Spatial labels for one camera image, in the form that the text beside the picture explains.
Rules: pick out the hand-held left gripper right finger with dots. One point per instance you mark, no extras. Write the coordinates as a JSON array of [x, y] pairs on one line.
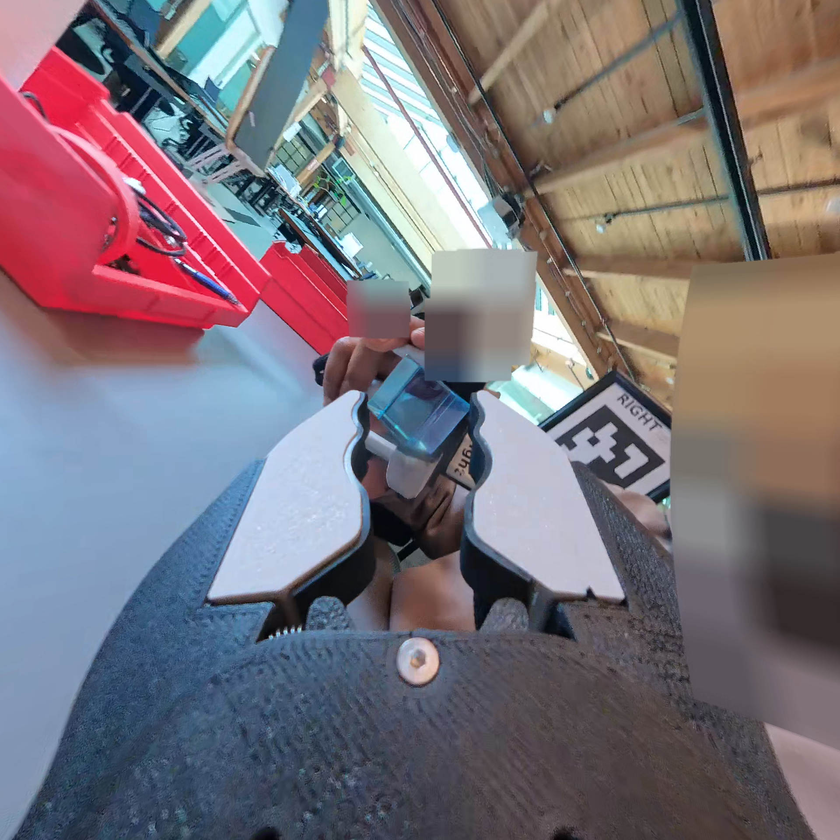
[[538, 518]]

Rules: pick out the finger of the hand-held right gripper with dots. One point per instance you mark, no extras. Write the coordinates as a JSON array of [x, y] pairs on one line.
[[410, 352], [403, 469]]

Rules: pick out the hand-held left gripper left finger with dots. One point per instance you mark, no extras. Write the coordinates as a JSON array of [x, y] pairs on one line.
[[295, 518]]

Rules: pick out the small clear cube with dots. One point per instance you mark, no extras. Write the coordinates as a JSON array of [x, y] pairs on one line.
[[420, 413]]

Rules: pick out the black framed marker sign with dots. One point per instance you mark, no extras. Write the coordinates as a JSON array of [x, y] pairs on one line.
[[610, 446]]

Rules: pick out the blue pen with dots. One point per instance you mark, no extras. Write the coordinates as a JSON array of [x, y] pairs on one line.
[[210, 283]]

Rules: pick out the ceiling track spotlight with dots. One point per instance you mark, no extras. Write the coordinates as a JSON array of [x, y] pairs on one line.
[[546, 117], [599, 226]]

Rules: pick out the white board stand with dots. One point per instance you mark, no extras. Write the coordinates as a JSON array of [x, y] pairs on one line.
[[220, 167]]

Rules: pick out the red tape roll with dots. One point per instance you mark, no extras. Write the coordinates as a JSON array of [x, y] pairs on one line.
[[128, 210]]

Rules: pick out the black board wooden frame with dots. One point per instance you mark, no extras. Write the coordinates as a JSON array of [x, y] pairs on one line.
[[282, 79]]

